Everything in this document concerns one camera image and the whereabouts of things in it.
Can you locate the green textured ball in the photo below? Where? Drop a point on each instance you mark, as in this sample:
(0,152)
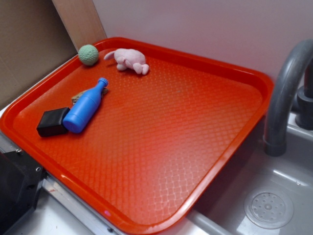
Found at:
(88,55)

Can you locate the red plastic tray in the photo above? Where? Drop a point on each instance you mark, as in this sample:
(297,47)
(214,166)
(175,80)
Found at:
(156,141)

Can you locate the small brown object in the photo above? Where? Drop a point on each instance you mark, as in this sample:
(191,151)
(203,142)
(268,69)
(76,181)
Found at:
(75,98)

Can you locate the pink plush toy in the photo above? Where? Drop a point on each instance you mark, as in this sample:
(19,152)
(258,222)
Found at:
(129,59)

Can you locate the blue plastic bottle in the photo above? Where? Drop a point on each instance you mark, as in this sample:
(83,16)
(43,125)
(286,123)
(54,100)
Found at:
(82,111)

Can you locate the black rectangular block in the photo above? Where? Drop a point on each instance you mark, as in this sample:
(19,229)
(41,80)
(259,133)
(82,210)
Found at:
(51,122)

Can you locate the grey toy faucet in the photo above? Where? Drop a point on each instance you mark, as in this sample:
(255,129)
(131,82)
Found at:
(284,97)

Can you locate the grey sink basin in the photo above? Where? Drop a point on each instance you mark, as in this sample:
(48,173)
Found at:
(220,210)

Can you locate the sink drain cover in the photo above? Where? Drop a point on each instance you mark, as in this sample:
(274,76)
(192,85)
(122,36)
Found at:
(268,208)

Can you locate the dark faucet handle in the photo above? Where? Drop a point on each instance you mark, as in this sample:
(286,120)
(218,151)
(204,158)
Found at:
(305,100)

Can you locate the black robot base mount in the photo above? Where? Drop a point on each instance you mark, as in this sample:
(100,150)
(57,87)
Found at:
(21,179)

